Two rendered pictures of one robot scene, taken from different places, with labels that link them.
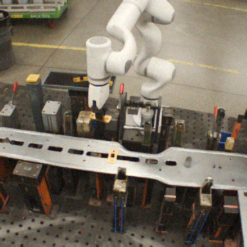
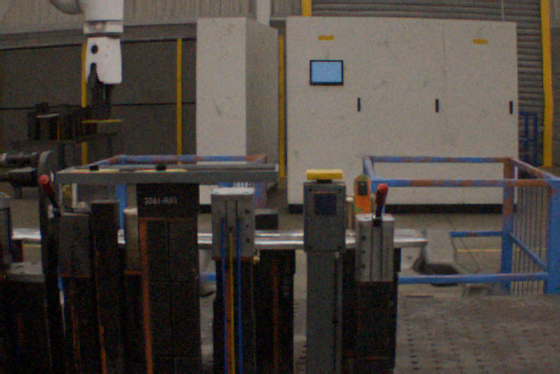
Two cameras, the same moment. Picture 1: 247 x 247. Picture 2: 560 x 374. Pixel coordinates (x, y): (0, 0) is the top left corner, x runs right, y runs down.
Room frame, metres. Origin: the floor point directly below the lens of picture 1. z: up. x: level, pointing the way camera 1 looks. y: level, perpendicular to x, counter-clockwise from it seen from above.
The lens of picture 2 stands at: (2.93, 0.24, 1.30)
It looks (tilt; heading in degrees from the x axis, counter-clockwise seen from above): 6 degrees down; 174
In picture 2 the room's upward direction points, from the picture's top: straight up
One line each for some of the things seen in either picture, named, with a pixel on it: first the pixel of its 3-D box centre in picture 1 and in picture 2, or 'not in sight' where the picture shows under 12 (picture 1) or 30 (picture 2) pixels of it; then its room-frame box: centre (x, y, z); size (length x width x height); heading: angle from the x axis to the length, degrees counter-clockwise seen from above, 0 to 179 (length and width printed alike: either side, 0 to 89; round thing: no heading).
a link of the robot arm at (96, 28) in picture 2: (99, 76); (102, 29); (0.94, 0.09, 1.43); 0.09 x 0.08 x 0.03; 162
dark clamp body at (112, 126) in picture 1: (112, 142); (80, 307); (1.15, 0.05, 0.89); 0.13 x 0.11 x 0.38; 173
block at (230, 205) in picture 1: (222, 220); not in sight; (0.70, -0.47, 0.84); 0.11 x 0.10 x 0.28; 173
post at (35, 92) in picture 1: (38, 112); (323, 311); (1.34, 0.49, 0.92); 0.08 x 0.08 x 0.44; 83
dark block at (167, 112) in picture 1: (163, 142); not in sight; (1.13, -0.21, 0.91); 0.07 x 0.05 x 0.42; 173
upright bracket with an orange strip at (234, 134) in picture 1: (228, 152); not in sight; (1.03, -0.54, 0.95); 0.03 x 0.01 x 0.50; 83
